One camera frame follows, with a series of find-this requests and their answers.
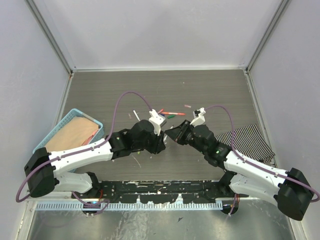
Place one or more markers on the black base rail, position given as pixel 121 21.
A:
pixel 158 192

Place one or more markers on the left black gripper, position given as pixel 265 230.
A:
pixel 159 145

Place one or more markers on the white marker blue end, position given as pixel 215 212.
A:
pixel 136 115

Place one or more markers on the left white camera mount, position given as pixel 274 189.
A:
pixel 157 121

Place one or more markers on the white marker green end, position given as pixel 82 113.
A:
pixel 164 139

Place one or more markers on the striped black white cloth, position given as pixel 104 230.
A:
pixel 250 142

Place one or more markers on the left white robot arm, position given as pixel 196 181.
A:
pixel 47 172

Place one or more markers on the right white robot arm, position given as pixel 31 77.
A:
pixel 289 190

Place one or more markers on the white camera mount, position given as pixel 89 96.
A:
pixel 198 117
pixel 157 121

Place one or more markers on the orange white marker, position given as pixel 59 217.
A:
pixel 174 113

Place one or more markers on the light blue plastic basket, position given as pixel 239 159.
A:
pixel 72 114

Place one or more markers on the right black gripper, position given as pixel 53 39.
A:
pixel 177 133

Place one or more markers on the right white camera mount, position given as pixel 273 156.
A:
pixel 198 117

